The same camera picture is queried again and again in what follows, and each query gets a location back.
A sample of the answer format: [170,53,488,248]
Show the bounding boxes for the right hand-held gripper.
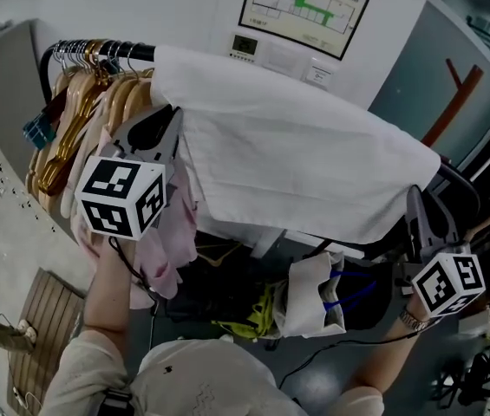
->
[405,185,487,319]

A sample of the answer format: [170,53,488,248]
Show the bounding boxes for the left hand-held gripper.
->
[74,103,185,243]

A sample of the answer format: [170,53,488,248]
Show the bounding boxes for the person's right forearm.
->
[347,305,433,397]

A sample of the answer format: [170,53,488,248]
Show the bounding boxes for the person's left forearm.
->
[81,233,151,334]

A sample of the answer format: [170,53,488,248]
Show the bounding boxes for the row of wooden hangers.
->
[24,38,155,208]

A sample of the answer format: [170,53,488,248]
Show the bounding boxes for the gold metal hanger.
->
[35,40,112,198]

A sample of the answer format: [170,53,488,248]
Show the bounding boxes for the silver wristwatch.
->
[397,307,432,333]

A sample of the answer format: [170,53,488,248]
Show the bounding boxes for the pink garment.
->
[69,122,199,303]

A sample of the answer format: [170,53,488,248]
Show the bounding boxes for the brown wooden coat stand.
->
[419,56,485,147]

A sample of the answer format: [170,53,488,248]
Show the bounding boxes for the teal clip hanger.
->
[21,114,58,150]

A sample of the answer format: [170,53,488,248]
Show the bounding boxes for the gray cabinet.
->
[0,18,86,243]

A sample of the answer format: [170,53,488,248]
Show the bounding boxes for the black bag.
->
[165,248,290,321]

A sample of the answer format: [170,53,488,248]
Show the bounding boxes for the black framed glass doors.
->
[367,0,490,182]

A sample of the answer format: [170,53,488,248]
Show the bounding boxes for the floor plan sign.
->
[237,0,372,63]

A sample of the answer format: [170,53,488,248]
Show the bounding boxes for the yellow-green bag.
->
[211,283,290,342]

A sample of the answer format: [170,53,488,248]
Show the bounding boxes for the brown ribbed floor ramp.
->
[7,268,88,407]

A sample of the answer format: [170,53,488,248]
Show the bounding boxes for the person's cream knit sweater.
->
[37,328,388,416]

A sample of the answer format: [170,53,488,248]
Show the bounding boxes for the white wall thermostat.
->
[226,31,264,63]

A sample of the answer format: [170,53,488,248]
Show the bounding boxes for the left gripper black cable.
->
[107,235,160,355]

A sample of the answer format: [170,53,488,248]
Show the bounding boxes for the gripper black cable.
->
[278,313,441,390]
[107,235,160,355]

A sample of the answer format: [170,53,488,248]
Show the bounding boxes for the white tote bag blue handles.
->
[273,250,379,338]

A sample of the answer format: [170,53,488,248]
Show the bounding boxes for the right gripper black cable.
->
[278,313,441,390]

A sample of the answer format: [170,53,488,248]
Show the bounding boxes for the white wall switch panel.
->
[300,55,337,91]

